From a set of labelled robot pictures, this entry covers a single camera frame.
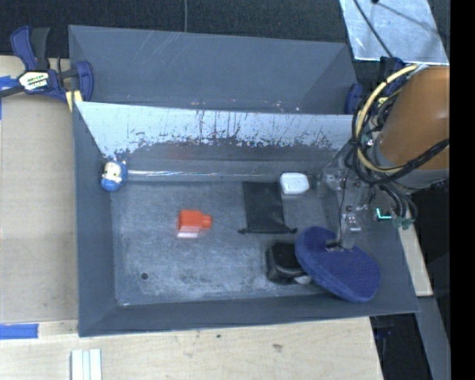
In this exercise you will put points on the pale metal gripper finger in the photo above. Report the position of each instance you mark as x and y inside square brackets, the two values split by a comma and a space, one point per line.
[352, 222]

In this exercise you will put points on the dark blue round pad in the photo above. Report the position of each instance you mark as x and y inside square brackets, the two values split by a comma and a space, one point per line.
[340, 271]

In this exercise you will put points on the white small box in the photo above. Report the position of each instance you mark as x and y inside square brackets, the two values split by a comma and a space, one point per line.
[295, 183]

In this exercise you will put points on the black boxy object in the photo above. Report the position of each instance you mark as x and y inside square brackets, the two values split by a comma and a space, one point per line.
[283, 261]

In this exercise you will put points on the black cloth pouch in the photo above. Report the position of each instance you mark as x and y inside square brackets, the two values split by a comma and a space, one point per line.
[263, 208]

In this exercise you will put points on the grey metal bin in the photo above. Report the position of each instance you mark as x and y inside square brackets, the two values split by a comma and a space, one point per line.
[206, 259]

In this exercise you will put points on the red and white block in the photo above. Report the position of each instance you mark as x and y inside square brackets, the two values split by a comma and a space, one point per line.
[192, 224]

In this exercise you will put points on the blue and white toy figure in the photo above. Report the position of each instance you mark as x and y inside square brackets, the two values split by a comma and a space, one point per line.
[112, 175]

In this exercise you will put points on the pale wood flat board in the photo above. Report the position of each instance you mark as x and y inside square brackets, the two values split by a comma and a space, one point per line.
[35, 212]

